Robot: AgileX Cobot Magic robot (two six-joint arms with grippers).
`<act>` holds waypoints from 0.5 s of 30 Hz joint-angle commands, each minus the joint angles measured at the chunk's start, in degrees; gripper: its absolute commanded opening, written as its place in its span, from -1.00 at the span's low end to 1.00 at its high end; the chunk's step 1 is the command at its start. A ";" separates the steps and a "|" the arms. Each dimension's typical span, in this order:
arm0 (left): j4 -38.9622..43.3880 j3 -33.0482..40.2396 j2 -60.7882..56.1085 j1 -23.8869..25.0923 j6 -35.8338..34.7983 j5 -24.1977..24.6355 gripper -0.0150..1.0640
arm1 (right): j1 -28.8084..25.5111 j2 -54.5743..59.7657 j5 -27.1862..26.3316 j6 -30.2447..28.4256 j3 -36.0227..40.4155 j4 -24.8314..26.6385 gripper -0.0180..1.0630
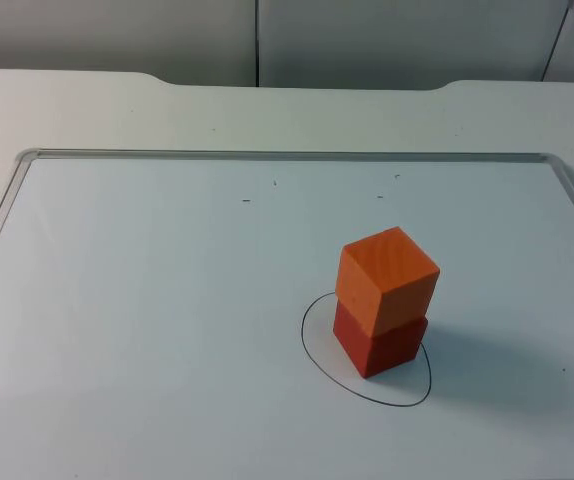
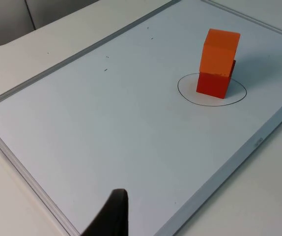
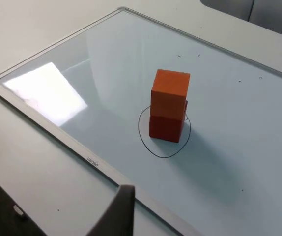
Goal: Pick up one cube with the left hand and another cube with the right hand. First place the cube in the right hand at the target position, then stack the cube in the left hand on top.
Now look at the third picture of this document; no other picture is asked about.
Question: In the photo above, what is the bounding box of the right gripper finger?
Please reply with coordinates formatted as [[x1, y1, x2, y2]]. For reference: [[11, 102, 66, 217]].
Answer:
[[86, 184, 136, 236]]

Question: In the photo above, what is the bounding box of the red cube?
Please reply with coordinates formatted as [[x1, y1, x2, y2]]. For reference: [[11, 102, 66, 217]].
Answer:
[[148, 99, 189, 144]]

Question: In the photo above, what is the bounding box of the orange cube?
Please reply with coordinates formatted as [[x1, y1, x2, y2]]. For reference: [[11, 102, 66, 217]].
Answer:
[[150, 69, 191, 121]]

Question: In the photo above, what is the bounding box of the grey-framed whiteboard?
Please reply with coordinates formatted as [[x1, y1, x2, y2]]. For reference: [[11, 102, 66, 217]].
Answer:
[[0, 6, 282, 236]]

